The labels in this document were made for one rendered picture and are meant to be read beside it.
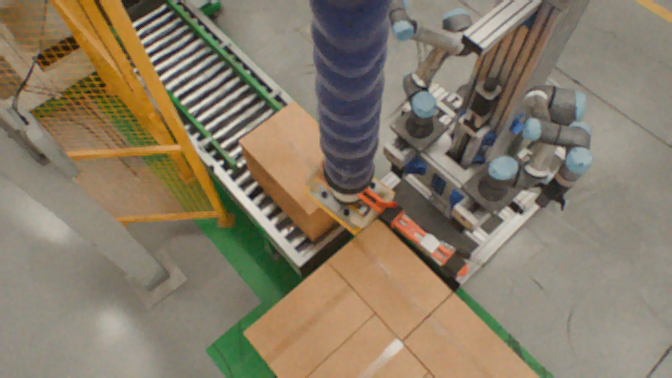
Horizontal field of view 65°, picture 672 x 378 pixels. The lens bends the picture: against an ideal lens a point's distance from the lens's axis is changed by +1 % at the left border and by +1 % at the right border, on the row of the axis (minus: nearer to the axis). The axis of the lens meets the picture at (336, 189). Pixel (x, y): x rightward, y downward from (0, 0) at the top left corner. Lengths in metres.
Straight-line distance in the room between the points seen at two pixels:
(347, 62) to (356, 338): 1.73
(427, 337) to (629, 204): 1.94
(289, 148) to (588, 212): 2.21
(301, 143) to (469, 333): 1.35
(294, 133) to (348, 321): 1.06
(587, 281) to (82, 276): 3.34
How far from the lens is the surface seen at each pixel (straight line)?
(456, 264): 2.28
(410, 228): 2.32
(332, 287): 2.96
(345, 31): 1.45
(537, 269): 3.78
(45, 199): 2.54
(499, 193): 2.65
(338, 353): 2.88
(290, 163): 2.81
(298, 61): 4.45
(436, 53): 2.58
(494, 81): 2.39
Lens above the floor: 3.39
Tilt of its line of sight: 64 degrees down
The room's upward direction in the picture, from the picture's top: 2 degrees counter-clockwise
